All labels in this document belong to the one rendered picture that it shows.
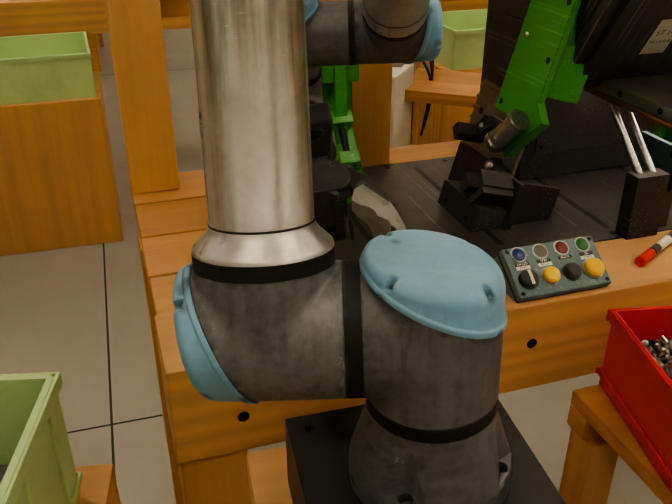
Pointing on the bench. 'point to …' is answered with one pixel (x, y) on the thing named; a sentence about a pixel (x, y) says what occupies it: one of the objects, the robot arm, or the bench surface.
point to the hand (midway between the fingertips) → (335, 252)
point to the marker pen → (653, 250)
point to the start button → (594, 267)
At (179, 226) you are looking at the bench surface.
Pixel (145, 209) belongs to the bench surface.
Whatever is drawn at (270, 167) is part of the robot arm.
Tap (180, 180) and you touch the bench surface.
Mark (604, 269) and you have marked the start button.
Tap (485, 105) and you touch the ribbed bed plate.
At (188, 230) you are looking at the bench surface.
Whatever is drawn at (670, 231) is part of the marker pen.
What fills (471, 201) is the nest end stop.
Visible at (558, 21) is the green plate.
